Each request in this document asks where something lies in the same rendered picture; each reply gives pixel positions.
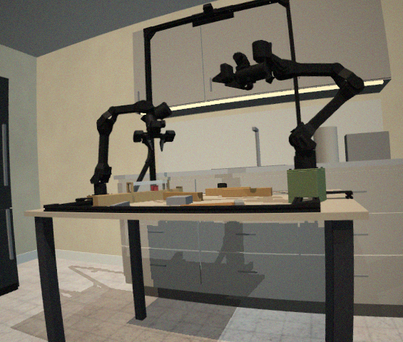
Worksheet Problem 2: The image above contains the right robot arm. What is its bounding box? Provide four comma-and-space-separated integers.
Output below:
90, 100, 172, 195

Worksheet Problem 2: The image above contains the brown clipboard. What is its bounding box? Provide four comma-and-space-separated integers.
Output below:
184, 199, 244, 206

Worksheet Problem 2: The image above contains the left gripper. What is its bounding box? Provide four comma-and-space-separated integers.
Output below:
212, 63, 256, 90

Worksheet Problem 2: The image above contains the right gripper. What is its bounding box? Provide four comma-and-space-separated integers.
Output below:
133, 120, 175, 152

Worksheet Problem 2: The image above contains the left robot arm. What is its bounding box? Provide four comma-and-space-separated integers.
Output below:
251, 40, 364, 170

